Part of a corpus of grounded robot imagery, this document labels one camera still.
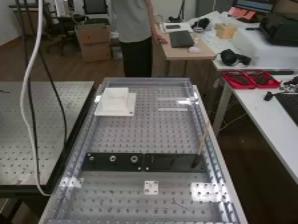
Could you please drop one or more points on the cardboard box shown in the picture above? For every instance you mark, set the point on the cardboard box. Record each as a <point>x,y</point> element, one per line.
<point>93,34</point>
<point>96,52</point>

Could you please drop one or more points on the pale yellow container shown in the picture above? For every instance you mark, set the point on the pale yellow container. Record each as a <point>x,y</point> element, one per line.
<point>225,31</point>

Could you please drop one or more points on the black office chair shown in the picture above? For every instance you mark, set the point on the black office chair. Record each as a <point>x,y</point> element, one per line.
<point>96,10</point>

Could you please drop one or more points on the person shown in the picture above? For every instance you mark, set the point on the person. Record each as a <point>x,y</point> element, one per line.
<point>133,26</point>

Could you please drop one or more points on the thin stick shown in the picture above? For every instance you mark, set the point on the thin stick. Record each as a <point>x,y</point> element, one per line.
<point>201,143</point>

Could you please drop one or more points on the black headphones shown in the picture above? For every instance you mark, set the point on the black headphones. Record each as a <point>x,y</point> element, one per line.
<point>233,57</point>

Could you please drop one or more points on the white desk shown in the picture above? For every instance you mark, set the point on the white desk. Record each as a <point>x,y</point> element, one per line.
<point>266,120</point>
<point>270,56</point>

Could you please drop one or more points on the orange sticky notes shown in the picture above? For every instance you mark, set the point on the orange sticky notes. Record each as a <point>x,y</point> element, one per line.
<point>242,13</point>

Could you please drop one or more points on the small white round object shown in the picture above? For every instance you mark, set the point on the small white round object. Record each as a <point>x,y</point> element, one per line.
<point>194,50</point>

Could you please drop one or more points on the clear box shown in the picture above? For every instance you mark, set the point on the clear box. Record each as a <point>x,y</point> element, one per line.
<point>133,81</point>

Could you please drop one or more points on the black bag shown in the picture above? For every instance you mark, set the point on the black bag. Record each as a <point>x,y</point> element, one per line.
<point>279,30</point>

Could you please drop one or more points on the small black block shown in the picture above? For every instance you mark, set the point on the small black block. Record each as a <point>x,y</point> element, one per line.
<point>269,96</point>

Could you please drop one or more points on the black plate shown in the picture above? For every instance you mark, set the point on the black plate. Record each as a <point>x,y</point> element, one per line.
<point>177,163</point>

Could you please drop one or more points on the small white box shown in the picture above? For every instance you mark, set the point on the small white box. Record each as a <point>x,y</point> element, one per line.
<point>114,100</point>

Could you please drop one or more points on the small white square plate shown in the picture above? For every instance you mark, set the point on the small white square plate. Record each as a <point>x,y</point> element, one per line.
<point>150,187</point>

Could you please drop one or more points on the wooden desk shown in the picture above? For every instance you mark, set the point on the wooden desk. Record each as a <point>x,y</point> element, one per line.
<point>177,56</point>

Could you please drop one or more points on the red tray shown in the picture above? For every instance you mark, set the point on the red tray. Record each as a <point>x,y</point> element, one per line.
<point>263,78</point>
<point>238,80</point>

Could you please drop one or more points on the black keyboard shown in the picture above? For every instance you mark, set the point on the black keyboard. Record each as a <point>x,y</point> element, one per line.
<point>290,105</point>

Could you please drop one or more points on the computer screen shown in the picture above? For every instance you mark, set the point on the computer screen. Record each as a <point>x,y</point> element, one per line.
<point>253,4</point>

